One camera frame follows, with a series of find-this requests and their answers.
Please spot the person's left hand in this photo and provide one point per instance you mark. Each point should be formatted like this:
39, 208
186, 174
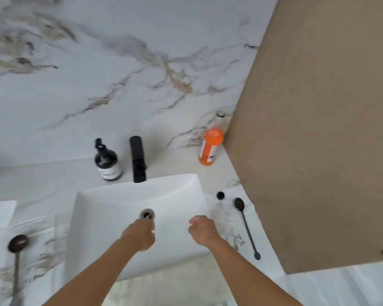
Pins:
139, 235

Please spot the person's right hand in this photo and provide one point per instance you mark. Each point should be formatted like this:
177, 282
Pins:
205, 231

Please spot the person's left fingers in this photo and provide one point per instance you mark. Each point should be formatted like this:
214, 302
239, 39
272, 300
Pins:
149, 229

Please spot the person's right fingers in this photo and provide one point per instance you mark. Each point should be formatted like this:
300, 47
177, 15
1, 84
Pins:
195, 224

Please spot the person's right forearm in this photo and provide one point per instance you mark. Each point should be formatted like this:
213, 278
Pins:
252, 277

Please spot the person's left forearm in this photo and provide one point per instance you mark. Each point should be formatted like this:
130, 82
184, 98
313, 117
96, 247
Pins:
92, 277

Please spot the metal sink drain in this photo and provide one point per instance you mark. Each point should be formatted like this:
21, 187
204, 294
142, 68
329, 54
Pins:
147, 214

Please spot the white rectangular sink basin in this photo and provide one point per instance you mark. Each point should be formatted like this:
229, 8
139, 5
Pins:
131, 213

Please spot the small black cap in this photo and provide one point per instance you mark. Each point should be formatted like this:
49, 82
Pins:
220, 195

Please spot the long black spoon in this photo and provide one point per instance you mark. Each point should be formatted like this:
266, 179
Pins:
246, 227

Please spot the black faucet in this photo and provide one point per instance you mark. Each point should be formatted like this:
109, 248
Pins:
137, 159

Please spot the dark pump soap bottle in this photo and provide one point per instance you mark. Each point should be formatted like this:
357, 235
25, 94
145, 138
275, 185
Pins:
107, 162

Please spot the orange plastic bottle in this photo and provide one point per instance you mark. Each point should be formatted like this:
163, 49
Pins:
211, 146

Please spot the clear glass bottle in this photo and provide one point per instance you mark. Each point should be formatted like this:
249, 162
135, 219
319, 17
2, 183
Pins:
220, 119

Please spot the clear plastic tray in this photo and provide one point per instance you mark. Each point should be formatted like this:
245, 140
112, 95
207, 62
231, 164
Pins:
25, 248

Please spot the brown wooden ladle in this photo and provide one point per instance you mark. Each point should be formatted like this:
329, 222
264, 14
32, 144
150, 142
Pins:
16, 264

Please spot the beige cabinet door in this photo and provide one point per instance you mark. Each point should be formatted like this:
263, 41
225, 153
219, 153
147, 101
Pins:
319, 133

